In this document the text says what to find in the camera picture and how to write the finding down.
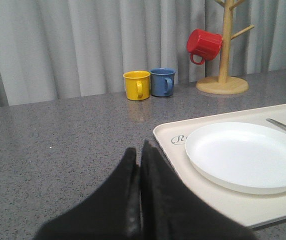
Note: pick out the wooden mug tree stand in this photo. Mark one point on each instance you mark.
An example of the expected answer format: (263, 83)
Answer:
(224, 84)

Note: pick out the grey pleated curtain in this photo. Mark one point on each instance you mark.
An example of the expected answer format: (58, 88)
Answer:
(58, 49)

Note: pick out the beige rabbit serving tray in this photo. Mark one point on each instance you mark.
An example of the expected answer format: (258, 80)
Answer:
(247, 209)

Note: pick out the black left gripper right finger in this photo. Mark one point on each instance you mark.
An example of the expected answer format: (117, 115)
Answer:
(172, 211)

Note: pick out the blue mug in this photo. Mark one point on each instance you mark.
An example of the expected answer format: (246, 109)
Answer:
(162, 82)

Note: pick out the white round plate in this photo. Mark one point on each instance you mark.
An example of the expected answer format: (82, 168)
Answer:
(242, 157)

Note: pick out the red mug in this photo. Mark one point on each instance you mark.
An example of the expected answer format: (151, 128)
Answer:
(203, 46)

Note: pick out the yellow mug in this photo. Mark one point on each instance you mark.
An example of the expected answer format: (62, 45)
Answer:
(137, 84)

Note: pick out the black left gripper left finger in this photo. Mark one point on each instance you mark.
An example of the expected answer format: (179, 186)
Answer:
(112, 212)

